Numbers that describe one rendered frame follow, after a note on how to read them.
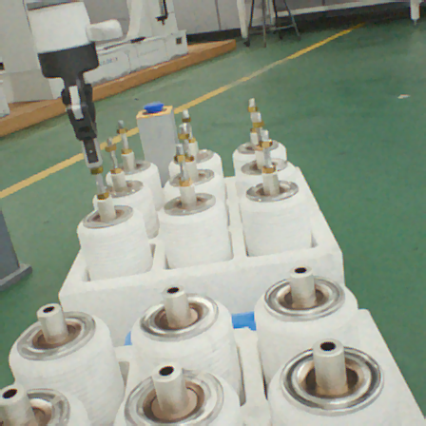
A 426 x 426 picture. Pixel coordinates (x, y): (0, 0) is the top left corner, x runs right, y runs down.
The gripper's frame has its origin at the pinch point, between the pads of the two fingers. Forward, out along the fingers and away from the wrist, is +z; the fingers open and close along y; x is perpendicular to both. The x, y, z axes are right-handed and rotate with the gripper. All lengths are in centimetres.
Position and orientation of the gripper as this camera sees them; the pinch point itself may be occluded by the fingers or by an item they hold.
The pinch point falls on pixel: (91, 151)
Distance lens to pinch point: 79.4
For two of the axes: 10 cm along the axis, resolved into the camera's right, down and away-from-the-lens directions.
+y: 1.7, 3.5, -9.2
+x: 9.7, -2.1, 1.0
